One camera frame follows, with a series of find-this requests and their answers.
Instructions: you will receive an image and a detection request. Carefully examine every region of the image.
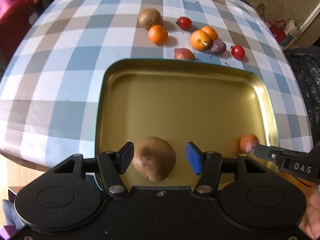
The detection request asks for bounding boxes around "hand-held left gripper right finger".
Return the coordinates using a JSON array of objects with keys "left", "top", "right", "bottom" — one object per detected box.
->
[{"left": 186, "top": 142, "right": 274, "bottom": 196}]

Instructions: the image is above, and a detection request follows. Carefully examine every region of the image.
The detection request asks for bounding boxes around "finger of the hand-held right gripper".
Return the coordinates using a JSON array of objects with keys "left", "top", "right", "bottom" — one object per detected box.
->
[{"left": 253, "top": 144, "right": 282, "bottom": 167}]

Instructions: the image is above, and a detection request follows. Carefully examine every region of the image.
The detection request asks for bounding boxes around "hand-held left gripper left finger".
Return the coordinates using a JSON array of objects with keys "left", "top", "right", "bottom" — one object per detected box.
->
[{"left": 53, "top": 142, "right": 135, "bottom": 197}]

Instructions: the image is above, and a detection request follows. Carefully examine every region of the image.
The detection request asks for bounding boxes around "reddish plum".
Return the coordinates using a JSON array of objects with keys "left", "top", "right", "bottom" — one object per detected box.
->
[
  {"left": 174, "top": 48, "right": 195, "bottom": 60},
  {"left": 239, "top": 133, "right": 260, "bottom": 154}
]

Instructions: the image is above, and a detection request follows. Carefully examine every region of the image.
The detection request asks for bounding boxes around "brown kiwi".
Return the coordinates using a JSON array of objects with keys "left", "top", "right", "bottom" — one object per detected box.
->
[
  {"left": 132, "top": 136, "right": 177, "bottom": 182},
  {"left": 138, "top": 8, "right": 163, "bottom": 30}
]

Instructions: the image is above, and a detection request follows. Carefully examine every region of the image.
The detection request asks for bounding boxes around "gold metal tin tray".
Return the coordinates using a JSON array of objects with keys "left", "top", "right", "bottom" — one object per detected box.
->
[{"left": 94, "top": 59, "right": 280, "bottom": 190}]

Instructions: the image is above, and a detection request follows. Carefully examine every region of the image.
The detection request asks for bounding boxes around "orange mandarin with stem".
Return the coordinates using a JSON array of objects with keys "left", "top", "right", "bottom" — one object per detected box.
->
[{"left": 189, "top": 30, "right": 211, "bottom": 51}]

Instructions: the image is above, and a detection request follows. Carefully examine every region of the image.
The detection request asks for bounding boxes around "red tomato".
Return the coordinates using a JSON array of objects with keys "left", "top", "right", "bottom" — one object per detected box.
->
[
  {"left": 176, "top": 17, "right": 192, "bottom": 30},
  {"left": 230, "top": 45, "right": 246, "bottom": 60}
]

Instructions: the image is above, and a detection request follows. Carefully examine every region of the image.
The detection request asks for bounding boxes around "person's right hand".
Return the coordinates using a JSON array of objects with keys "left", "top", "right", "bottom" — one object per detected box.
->
[{"left": 299, "top": 184, "right": 320, "bottom": 240}]

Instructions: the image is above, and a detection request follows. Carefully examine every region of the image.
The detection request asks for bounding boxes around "black puffer jacket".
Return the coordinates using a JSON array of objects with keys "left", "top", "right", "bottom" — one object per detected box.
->
[{"left": 284, "top": 45, "right": 320, "bottom": 153}]

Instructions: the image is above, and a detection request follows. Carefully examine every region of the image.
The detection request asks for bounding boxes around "checked tablecloth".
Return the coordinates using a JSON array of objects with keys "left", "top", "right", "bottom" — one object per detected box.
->
[{"left": 0, "top": 0, "right": 314, "bottom": 178}]

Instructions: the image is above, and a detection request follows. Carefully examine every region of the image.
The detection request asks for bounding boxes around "purple plum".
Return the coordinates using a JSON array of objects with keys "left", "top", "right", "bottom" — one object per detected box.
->
[{"left": 206, "top": 39, "right": 227, "bottom": 56}]

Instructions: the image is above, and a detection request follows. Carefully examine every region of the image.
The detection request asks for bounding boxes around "white paper bag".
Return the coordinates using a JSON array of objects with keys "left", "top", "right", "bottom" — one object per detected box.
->
[{"left": 280, "top": 19, "right": 304, "bottom": 48}]

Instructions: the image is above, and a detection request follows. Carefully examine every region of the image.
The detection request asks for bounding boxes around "red paper bag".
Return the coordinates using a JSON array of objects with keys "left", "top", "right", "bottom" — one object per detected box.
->
[{"left": 267, "top": 20, "right": 287, "bottom": 40}]

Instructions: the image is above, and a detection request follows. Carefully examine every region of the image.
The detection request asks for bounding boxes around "grey cloth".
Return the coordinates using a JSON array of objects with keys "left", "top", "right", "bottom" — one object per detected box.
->
[{"left": 2, "top": 199, "right": 24, "bottom": 233}]

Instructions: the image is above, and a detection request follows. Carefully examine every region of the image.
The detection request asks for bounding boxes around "purple object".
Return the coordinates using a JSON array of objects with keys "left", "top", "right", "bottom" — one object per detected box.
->
[{"left": 0, "top": 224, "right": 17, "bottom": 240}]

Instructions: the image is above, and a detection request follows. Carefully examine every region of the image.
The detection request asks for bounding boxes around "red cushion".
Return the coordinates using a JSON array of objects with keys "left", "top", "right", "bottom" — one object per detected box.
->
[{"left": 0, "top": 0, "right": 54, "bottom": 65}]

